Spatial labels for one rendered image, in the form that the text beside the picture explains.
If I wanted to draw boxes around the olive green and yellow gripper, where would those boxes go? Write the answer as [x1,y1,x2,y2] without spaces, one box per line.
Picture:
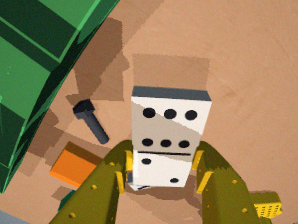
[49,140,261,224]

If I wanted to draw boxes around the white domino with black pips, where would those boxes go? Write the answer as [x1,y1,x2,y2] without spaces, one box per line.
[131,86,212,187]

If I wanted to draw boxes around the orange square pad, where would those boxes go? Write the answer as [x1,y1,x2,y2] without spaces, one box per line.
[49,141,103,187]

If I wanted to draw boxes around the black bolt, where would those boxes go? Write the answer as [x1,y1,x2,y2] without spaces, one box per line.
[72,99,109,145]

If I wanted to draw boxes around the green rack of three bins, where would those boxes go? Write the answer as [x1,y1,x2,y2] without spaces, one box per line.
[0,0,120,194]

